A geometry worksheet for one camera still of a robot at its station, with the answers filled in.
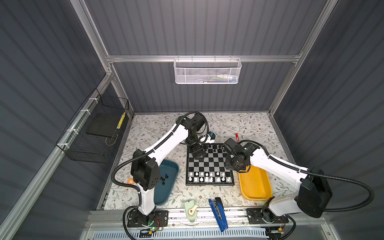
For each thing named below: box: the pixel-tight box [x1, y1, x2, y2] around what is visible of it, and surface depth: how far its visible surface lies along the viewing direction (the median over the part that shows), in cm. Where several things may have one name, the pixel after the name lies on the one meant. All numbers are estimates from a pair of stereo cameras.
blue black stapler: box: [208, 197, 229, 232], surface depth 76 cm
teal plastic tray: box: [154, 159, 179, 206], surface depth 88 cm
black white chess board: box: [185, 143, 235, 186], surface depth 88 cm
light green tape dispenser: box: [184, 200, 198, 223], surface depth 71 cm
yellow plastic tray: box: [238, 165, 273, 201], surface depth 85 cm
